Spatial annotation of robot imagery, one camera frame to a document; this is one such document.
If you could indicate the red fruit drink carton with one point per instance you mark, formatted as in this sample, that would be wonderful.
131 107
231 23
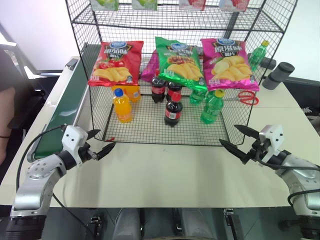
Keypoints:
192 3
233 4

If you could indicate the magenta potato chips bag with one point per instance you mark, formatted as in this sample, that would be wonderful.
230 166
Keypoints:
150 70
228 67

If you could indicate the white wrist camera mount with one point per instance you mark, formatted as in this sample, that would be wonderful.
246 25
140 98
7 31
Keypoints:
72 137
272 137

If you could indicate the grey and black cylinder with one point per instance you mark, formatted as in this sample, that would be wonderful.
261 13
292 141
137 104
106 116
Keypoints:
278 75

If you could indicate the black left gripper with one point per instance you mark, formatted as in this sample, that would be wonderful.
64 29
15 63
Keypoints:
86 151

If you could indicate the green soda bottle yellow cap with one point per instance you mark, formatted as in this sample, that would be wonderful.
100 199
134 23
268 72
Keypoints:
211 107
197 96
256 56

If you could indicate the cola bottle red label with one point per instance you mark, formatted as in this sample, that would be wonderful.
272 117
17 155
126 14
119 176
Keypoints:
173 112
158 91
174 91

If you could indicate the person bare forearm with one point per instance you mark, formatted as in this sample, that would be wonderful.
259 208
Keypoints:
3 150

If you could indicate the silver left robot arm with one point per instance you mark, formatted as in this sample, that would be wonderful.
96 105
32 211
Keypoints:
37 180

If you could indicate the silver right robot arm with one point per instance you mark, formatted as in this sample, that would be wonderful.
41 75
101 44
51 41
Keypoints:
300 175

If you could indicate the red potato chips bag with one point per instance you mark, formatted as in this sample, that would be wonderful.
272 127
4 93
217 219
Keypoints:
117 62

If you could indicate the green potato chips bag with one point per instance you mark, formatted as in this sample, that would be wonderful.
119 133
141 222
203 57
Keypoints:
180 60

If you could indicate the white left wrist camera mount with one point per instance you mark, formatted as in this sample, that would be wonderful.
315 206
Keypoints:
72 137

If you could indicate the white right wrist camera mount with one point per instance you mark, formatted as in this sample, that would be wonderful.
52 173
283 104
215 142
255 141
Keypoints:
272 137

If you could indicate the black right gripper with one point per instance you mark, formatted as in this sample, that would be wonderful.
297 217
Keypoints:
258 150

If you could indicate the green apple drink carton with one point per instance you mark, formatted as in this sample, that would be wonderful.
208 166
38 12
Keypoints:
145 3
105 3

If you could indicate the green conveyor belt grey frame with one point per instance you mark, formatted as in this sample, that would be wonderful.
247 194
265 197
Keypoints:
67 100

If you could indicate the orange soda bottle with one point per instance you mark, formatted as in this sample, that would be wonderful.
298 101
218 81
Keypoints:
122 107
133 93

